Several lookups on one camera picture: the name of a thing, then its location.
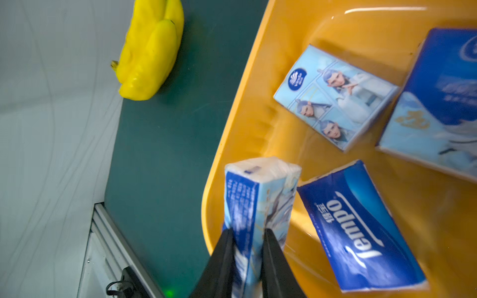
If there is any light blue anime tissue pack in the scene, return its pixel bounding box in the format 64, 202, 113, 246
273, 45, 399, 152

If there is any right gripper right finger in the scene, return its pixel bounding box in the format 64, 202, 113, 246
262, 228, 306, 298

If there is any yellow banana bunch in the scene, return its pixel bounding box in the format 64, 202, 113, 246
111, 0, 185, 101

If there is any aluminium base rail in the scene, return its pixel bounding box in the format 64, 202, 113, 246
77, 203, 165, 298

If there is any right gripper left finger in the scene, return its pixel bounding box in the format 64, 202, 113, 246
190, 228, 235, 298

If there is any small blue tissue pack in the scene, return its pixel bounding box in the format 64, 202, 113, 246
223, 156, 302, 298

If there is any blue white tissue pack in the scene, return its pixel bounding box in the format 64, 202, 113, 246
376, 28, 477, 182

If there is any yellow plastic storage box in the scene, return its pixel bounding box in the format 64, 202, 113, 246
201, 1, 477, 298

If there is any green table mat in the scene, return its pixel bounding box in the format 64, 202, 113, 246
104, 1, 267, 298

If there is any blue Tempo tissue pack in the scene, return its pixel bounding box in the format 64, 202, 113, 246
298, 160, 427, 293

